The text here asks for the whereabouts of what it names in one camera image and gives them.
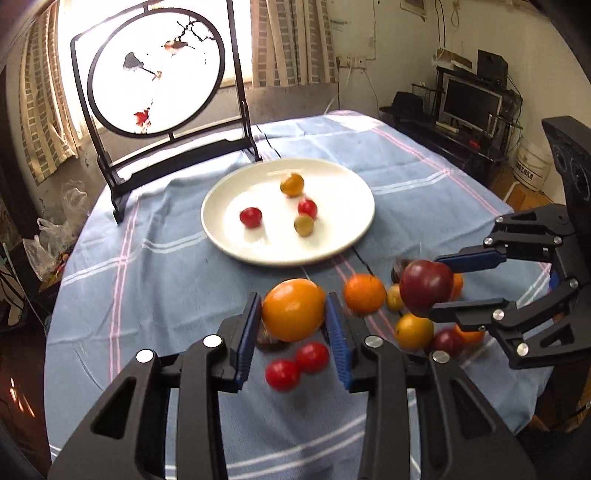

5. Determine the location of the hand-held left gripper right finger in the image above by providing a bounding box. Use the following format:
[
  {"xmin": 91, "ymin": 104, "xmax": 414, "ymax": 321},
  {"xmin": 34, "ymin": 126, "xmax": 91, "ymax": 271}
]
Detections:
[{"xmin": 324, "ymin": 292, "xmax": 539, "ymax": 480}]

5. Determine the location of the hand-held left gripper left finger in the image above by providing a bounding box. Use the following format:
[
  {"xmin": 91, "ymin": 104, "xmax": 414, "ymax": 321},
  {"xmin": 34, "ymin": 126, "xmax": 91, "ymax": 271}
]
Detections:
[{"xmin": 48, "ymin": 292, "xmax": 264, "ymax": 480}]

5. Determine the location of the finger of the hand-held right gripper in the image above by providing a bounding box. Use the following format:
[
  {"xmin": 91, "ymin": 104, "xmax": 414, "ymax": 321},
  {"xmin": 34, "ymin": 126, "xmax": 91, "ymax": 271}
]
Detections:
[
  {"xmin": 434, "ymin": 205, "xmax": 578, "ymax": 278},
  {"xmin": 428, "ymin": 277, "xmax": 583, "ymax": 370}
]

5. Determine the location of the brown wrinkled date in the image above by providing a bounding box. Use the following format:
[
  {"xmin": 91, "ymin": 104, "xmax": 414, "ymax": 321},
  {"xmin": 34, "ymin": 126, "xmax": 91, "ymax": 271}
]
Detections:
[{"xmin": 255, "ymin": 323, "xmax": 289, "ymax": 354}]

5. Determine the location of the large orange mandarin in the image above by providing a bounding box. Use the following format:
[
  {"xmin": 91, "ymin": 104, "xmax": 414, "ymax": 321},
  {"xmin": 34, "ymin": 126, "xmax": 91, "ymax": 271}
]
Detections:
[{"xmin": 262, "ymin": 278, "xmax": 327, "ymax": 343}]

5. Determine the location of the white round plate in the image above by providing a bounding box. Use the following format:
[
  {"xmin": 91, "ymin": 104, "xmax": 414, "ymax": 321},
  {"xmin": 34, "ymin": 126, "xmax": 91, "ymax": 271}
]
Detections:
[{"xmin": 201, "ymin": 157, "xmax": 376, "ymax": 267}]

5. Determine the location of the white plastic bucket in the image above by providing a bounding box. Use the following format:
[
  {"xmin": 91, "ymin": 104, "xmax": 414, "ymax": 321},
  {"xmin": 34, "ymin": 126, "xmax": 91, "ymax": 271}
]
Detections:
[{"xmin": 515, "ymin": 136, "xmax": 553, "ymax": 192}]

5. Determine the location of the blue checked tablecloth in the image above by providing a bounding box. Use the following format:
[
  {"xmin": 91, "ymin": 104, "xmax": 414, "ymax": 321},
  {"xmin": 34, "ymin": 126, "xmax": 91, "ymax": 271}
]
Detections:
[{"xmin": 44, "ymin": 111, "xmax": 555, "ymax": 480}]

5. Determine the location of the black low cabinet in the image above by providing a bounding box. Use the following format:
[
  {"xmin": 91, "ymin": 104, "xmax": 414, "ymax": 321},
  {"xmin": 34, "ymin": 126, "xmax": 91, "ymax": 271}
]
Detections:
[{"xmin": 383, "ymin": 113, "xmax": 509, "ymax": 185}]

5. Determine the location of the black computer monitor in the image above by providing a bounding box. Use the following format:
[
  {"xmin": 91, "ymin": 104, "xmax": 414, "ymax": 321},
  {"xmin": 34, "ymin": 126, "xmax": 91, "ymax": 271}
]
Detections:
[{"xmin": 438, "ymin": 76, "xmax": 504, "ymax": 134}]

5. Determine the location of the black speaker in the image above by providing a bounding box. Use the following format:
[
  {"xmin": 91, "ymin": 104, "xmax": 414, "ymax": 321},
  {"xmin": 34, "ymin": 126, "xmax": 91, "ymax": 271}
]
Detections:
[{"xmin": 477, "ymin": 49, "xmax": 509, "ymax": 79}]

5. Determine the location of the black hat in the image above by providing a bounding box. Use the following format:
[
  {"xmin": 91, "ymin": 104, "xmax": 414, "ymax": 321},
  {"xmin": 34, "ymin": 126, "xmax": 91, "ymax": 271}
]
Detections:
[{"xmin": 379, "ymin": 91, "xmax": 437, "ymax": 121}]

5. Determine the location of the clear plastic bag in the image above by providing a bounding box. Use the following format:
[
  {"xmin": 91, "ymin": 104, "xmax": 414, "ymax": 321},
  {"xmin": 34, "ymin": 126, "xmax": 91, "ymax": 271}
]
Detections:
[{"xmin": 23, "ymin": 180, "xmax": 93, "ymax": 283}]

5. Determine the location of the beige grid pattern curtain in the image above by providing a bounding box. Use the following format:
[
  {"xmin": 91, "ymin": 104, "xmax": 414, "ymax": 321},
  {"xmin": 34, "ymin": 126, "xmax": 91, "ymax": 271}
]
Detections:
[
  {"xmin": 252, "ymin": 0, "xmax": 340, "ymax": 88},
  {"xmin": 18, "ymin": 0, "xmax": 81, "ymax": 172}
]

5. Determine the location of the round bird painting table screen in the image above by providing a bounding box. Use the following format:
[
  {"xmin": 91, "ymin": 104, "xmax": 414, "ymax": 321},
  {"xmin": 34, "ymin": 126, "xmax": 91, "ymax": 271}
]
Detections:
[{"xmin": 70, "ymin": 0, "xmax": 263, "ymax": 224}]

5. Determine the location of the white power cable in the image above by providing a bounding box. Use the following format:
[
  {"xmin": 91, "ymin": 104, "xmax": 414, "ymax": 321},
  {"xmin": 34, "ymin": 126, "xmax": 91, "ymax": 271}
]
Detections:
[{"xmin": 323, "ymin": 65, "xmax": 376, "ymax": 114}]

